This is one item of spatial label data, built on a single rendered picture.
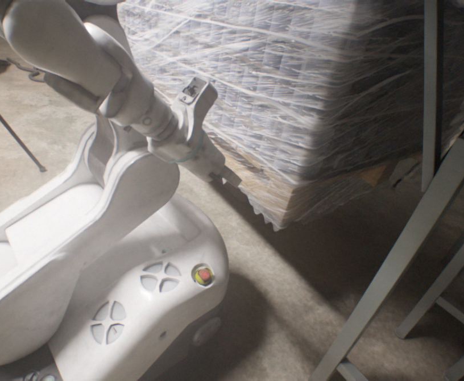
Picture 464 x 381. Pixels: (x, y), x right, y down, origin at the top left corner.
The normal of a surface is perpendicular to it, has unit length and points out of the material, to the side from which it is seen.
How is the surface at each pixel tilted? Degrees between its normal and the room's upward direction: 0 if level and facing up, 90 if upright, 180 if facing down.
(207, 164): 63
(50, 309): 90
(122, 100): 67
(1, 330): 89
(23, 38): 92
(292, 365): 0
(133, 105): 94
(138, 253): 0
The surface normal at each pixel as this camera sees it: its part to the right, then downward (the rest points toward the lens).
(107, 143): -0.62, -0.03
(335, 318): 0.17, -0.83
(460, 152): -0.79, 0.21
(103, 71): 0.77, 0.54
